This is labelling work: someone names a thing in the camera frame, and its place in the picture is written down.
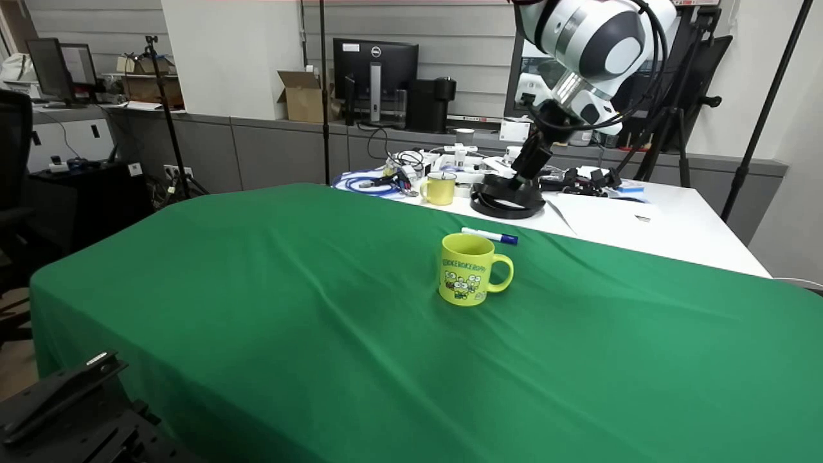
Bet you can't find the white marker with blue cap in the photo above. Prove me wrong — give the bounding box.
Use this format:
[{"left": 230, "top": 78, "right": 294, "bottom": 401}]
[{"left": 460, "top": 227, "right": 520, "bottom": 246}]

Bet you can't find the small plain yellow mug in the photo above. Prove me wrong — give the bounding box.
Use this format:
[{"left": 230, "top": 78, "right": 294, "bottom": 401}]
[{"left": 419, "top": 171, "right": 458, "bottom": 206}]

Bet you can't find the yellow mug with frog print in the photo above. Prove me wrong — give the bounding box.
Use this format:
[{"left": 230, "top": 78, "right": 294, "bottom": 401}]
[{"left": 439, "top": 233, "right": 515, "bottom": 307}]

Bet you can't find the heap of black clamps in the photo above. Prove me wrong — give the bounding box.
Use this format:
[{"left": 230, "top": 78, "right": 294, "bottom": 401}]
[{"left": 561, "top": 166, "right": 623, "bottom": 195}]

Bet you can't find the black coffee machine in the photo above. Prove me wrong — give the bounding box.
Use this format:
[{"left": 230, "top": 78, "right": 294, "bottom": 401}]
[{"left": 407, "top": 76, "right": 458, "bottom": 134}]

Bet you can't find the white table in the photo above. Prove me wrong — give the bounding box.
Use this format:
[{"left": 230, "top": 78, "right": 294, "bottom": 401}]
[{"left": 330, "top": 149, "right": 772, "bottom": 278}]

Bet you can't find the black monitor with silver stand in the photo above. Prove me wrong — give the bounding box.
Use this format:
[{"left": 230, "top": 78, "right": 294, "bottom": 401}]
[{"left": 332, "top": 37, "right": 420, "bottom": 127}]

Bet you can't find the stand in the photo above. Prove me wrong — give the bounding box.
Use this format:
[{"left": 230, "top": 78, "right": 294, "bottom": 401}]
[
  {"left": 318, "top": 0, "right": 331, "bottom": 187},
  {"left": 143, "top": 35, "right": 209, "bottom": 201},
  {"left": 720, "top": 0, "right": 815, "bottom": 223}
]

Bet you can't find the open cardboard box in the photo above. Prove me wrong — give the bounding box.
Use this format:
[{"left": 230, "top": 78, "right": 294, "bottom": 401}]
[{"left": 276, "top": 69, "right": 327, "bottom": 123}]

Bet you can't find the green table cloth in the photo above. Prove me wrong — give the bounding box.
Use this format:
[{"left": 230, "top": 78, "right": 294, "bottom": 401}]
[{"left": 29, "top": 183, "right": 823, "bottom": 463}]

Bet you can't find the black cabinet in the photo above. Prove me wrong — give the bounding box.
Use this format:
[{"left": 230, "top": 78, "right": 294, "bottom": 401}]
[{"left": 23, "top": 161, "right": 154, "bottom": 258}]

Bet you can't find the row of monitors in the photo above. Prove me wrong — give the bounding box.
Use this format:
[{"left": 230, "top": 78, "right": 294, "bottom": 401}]
[{"left": 25, "top": 37, "right": 99, "bottom": 108}]

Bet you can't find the black office chair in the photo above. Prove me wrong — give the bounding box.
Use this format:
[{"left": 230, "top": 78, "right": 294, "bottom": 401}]
[{"left": 0, "top": 89, "right": 41, "bottom": 271}]

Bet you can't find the coil of black cable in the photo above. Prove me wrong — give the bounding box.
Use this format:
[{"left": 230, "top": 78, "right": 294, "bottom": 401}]
[{"left": 470, "top": 174, "right": 547, "bottom": 221}]

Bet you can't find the coil of blue cable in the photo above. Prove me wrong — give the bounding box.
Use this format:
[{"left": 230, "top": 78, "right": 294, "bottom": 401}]
[{"left": 334, "top": 169, "right": 402, "bottom": 197}]

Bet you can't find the black metal clamp mount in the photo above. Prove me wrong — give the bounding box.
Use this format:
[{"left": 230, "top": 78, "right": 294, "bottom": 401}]
[{"left": 0, "top": 350, "right": 201, "bottom": 463}]

